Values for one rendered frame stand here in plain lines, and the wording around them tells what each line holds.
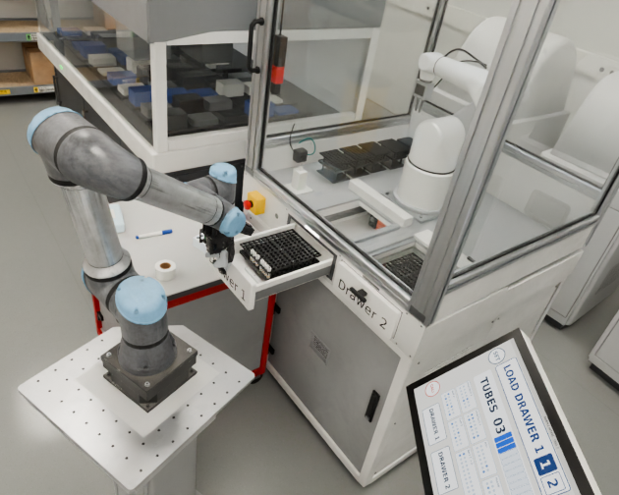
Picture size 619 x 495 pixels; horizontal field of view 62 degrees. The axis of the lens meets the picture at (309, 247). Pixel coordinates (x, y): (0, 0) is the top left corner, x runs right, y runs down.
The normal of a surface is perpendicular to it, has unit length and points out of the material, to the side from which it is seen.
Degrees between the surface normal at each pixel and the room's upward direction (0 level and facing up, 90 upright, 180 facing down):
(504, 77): 90
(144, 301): 9
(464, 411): 50
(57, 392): 0
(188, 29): 90
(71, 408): 0
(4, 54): 90
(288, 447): 0
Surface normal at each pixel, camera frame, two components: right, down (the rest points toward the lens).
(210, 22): 0.59, 0.54
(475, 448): -0.66, -0.62
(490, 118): -0.79, 0.25
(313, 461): 0.15, -0.80
